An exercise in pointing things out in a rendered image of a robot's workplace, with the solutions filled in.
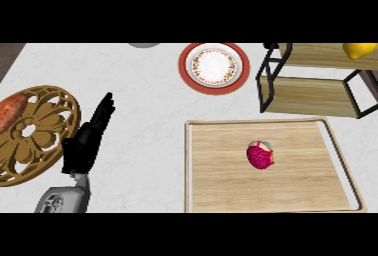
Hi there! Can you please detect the magenta dragon fruit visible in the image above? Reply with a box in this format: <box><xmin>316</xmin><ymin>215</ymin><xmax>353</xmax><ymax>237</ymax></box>
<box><xmin>246</xmin><ymin>140</ymin><xmax>277</xmax><ymax>171</ymax></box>

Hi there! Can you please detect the pale wooden tray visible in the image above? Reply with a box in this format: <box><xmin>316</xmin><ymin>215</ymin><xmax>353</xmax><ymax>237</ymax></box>
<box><xmin>184</xmin><ymin>116</ymin><xmax>368</xmax><ymax>214</ymax></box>

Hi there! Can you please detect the yellow lemon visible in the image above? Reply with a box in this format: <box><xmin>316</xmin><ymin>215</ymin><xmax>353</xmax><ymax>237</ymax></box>
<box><xmin>342</xmin><ymin>42</ymin><xmax>378</xmax><ymax>61</ymax></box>

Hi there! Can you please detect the white plate with red rim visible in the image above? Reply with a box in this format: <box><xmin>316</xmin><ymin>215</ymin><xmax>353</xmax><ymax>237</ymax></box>
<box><xmin>178</xmin><ymin>42</ymin><xmax>253</xmax><ymax>96</ymax></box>

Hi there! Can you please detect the orange sweet potato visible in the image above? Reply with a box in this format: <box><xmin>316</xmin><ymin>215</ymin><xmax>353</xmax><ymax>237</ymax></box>
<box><xmin>0</xmin><ymin>92</ymin><xmax>30</xmax><ymax>134</ymax></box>

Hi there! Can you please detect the carved round wooden trivet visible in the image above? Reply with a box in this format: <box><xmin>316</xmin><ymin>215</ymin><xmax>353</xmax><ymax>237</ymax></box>
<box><xmin>0</xmin><ymin>85</ymin><xmax>83</xmax><ymax>188</ymax></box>

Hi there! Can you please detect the grey round object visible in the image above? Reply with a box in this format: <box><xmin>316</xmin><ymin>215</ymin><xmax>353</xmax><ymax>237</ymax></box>
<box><xmin>129</xmin><ymin>42</ymin><xmax>163</xmax><ymax>49</ymax></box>

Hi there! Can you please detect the black-framed wooden tiered shelf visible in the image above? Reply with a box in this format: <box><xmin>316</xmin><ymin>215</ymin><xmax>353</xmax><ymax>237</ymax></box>
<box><xmin>254</xmin><ymin>42</ymin><xmax>378</xmax><ymax>120</ymax></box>

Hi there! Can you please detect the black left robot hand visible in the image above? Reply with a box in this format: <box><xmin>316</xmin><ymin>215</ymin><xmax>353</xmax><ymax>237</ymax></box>
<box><xmin>61</xmin><ymin>91</ymin><xmax>119</xmax><ymax>175</ymax></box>

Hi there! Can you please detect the dark brown panel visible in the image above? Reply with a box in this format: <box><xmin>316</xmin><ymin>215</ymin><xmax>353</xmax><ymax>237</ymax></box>
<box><xmin>0</xmin><ymin>42</ymin><xmax>29</xmax><ymax>83</ymax></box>

